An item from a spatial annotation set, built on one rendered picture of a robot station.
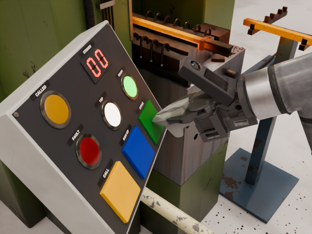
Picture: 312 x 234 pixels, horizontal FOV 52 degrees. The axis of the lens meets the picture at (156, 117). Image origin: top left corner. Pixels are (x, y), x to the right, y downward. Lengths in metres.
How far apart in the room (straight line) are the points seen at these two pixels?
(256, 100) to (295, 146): 1.76
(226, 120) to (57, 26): 0.46
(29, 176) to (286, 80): 0.43
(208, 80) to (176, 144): 0.58
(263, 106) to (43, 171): 0.37
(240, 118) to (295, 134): 1.81
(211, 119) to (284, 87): 0.14
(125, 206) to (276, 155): 1.74
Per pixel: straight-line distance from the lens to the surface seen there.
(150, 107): 0.70
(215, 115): 0.61
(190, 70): 0.59
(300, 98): 0.58
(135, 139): 0.62
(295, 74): 0.57
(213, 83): 0.60
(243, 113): 0.63
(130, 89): 0.66
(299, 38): 1.32
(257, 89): 0.58
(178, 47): 1.07
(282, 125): 2.48
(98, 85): 0.58
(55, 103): 0.49
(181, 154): 1.16
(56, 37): 0.85
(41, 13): 0.86
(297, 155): 2.26
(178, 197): 1.33
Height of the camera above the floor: 1.44
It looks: 37 degrees down
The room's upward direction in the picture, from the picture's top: straight up
